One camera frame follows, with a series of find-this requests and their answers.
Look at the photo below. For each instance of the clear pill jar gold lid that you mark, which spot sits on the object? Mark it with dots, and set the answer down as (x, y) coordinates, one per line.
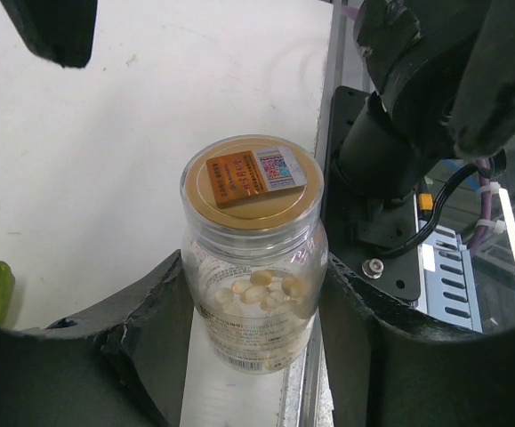
(255, 250)

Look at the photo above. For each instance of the grey slotted cable duct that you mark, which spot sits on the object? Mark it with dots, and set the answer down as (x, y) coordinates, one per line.
(448, 289)

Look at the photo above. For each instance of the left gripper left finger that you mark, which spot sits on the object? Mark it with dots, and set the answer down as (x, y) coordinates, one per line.
(120, 362)

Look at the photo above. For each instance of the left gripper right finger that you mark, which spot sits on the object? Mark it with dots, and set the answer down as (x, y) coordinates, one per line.
(389, 364)

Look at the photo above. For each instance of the aluminium mounting rail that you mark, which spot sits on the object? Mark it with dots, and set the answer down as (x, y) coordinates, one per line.
(305, 398)

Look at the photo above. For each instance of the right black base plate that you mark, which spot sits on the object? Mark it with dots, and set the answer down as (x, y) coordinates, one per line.
(369, 202)

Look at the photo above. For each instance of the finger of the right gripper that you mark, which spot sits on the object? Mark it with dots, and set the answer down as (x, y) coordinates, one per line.
(482, 120)
(60, 31)

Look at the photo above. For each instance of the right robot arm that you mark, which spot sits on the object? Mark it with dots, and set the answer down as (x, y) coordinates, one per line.
(444, 75)

